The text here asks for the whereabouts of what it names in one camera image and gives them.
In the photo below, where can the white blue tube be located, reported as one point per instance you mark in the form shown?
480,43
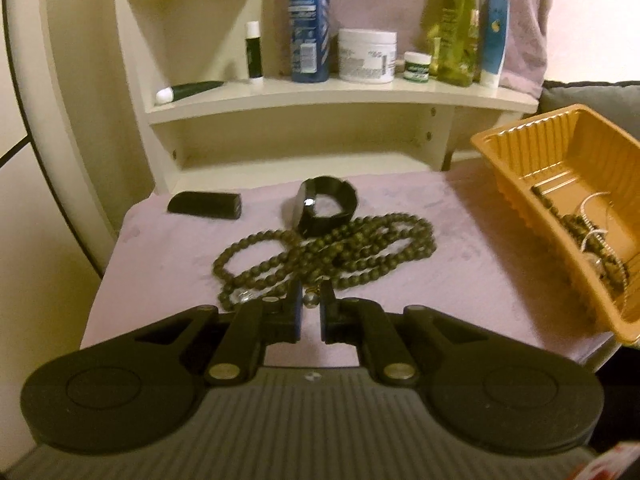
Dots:
494,40

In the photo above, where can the dark green mascara tube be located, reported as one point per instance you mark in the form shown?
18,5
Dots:
192,89

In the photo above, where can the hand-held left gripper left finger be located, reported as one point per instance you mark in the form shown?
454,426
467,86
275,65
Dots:
298,312

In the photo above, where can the small black case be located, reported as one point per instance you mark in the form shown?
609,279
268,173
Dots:
205,205

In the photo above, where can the red white printed paper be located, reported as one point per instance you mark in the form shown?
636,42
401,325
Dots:
607,465

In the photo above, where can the black white lip balm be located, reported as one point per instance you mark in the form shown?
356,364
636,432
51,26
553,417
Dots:
254,52

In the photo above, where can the blue spray bottle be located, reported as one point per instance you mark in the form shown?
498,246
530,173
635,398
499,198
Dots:
309,25

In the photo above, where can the black smart band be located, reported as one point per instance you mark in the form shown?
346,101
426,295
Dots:
345,210

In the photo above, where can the white cream jar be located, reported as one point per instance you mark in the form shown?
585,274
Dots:
367,57

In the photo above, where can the orange plastic tray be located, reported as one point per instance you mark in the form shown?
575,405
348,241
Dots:
545,150

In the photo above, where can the grey cushion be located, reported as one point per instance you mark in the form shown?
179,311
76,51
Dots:
600,95

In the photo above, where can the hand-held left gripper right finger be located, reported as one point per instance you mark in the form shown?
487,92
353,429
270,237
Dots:
324,312

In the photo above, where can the cream shelf unit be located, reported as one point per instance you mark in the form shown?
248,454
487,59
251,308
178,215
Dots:
320,110

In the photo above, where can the lavender table towel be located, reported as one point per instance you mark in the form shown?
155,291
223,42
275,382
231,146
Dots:
165,270

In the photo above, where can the small green jar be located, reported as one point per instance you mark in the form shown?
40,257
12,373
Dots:
417,67

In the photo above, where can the green spray bottle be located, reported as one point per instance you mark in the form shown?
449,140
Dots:
457,35

